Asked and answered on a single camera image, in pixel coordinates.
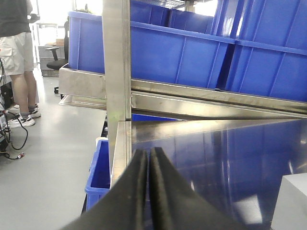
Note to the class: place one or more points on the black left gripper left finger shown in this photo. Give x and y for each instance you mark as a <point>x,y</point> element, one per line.
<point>122,208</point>

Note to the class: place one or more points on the person in beige shorts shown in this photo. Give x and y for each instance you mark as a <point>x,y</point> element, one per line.
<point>16,54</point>

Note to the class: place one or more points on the blue bin far left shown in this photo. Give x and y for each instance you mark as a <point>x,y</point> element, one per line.
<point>86,51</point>

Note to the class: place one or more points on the gray box base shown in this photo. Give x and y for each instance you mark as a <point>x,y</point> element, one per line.
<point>291,207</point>

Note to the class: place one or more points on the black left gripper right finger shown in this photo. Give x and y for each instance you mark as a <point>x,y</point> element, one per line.
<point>175,205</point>

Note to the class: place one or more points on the blue bin right upper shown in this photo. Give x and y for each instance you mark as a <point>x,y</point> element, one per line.
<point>269,55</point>

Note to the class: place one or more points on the blue bin left upper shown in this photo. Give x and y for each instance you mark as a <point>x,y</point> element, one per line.
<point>174,46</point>

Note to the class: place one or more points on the blue bin on floor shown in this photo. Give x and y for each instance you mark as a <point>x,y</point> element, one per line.
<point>98,182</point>

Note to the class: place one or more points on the stainless steel rack frame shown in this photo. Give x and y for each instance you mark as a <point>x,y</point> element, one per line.
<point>120,96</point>

